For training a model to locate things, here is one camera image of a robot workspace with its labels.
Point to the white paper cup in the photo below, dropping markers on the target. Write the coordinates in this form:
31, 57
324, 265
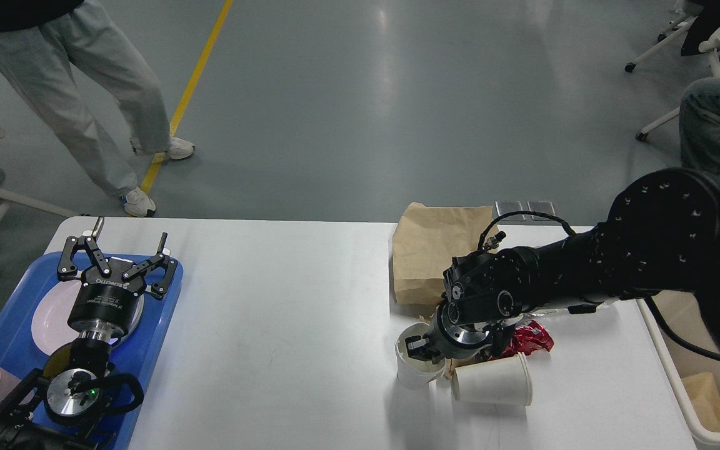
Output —
506, 381
413, 373

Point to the dark teal mug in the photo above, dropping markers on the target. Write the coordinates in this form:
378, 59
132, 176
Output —
58, 362

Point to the floor socket plate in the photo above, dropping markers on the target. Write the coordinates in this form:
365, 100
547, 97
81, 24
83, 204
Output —
543, 207
508, 209

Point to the right floor socket plate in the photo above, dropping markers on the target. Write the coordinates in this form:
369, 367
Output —
543, 207

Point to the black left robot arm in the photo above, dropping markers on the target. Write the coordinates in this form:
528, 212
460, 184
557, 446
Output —
79, 341

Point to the white plastic bin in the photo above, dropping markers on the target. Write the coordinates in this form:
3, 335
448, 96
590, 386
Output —
698, 432

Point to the blue plastic tray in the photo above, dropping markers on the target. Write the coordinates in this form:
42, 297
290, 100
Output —
137, 354

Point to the brown paper bag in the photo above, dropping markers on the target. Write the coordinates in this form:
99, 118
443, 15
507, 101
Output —
423, 244

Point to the pink plate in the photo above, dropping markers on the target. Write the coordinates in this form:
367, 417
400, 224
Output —
50, 329

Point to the brown paper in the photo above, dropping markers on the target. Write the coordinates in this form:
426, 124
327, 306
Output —
456, 363
703, 393

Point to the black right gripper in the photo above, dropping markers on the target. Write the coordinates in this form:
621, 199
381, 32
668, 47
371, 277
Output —
444, 340

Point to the red snack wrapper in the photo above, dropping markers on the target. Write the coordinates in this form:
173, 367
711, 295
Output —
526, 339

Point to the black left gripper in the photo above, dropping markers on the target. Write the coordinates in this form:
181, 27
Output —
107, 306

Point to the left floor socket plate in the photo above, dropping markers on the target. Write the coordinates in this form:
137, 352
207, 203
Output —
508, 209

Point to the light green plate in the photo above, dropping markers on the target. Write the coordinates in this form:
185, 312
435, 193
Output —
136, 318

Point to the crumpled brown paper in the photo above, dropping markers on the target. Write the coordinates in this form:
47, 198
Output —
456, 363

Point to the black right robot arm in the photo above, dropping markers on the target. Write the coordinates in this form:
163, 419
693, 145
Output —
662, 234

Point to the lying white paper cup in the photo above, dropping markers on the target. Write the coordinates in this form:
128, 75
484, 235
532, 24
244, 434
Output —
506, 381

